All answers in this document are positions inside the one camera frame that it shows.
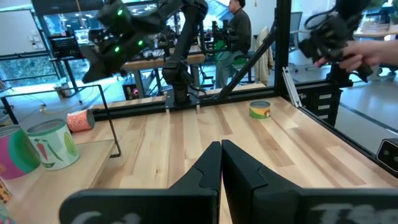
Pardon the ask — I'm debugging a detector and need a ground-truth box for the wooden shelf black frame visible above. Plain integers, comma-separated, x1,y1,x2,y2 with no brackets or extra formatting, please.
0,83,123,224

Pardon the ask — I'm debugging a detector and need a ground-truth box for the black computer box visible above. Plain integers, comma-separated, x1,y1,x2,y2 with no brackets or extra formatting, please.
123,83,140,101

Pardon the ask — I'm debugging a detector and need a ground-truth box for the orange circle-pattern can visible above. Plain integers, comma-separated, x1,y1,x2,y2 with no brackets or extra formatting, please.
66,108,96,133

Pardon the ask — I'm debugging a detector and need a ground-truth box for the blue cherry can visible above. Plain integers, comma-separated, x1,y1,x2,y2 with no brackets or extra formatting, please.
0,211,16,224

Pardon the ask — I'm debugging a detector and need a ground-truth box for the beige coat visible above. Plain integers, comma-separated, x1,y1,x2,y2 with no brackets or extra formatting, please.
254,26,275,86

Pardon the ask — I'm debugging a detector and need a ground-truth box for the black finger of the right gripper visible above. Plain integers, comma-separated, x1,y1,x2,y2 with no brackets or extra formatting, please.
81,58,109,85

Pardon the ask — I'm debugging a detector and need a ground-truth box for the pink and green can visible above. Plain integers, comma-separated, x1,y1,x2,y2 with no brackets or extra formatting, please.
0,124,41,180

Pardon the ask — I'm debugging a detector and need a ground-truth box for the person's forearm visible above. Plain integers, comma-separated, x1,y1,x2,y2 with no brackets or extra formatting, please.
377,39,398,67

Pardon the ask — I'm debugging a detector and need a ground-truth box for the silver aluminium bar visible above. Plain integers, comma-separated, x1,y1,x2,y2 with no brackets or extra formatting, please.
282,67,302,108

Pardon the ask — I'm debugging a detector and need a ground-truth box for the black screen on stand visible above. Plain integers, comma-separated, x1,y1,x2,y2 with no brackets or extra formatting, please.
49,30,84,93

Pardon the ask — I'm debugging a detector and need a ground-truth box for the person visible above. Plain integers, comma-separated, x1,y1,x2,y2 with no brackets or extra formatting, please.
215,0,252,90

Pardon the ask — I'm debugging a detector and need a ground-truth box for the grey office chair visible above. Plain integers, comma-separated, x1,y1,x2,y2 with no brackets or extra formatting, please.
289,11,305,52

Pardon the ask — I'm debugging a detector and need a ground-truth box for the black drawer cabinet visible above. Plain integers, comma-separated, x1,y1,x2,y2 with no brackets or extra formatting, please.
295,80,354,127

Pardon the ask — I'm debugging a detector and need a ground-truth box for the black aluminium table frame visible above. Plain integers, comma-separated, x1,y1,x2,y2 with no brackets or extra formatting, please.
90,0,398,180

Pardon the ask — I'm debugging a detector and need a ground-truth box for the person's hand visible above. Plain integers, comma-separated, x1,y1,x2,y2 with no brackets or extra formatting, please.
313,41,382,73

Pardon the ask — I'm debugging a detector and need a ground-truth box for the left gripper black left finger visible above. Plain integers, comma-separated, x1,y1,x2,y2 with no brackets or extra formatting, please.
58,141,223,224

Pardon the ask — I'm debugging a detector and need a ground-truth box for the white vegetable can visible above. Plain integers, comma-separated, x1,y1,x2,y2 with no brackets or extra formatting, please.
26,119,81,171

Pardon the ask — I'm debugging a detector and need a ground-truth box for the orange dark-spotted can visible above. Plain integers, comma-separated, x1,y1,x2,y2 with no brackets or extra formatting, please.
0,179,13,205

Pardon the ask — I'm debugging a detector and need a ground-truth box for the wooden background table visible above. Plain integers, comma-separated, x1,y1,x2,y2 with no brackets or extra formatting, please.
123,52,206,99

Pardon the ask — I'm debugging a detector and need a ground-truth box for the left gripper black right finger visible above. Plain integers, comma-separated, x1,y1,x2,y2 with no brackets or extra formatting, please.
221,139,398,224

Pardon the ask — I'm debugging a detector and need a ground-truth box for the black table-level camera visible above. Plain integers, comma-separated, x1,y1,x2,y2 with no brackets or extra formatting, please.
375,138,398,172

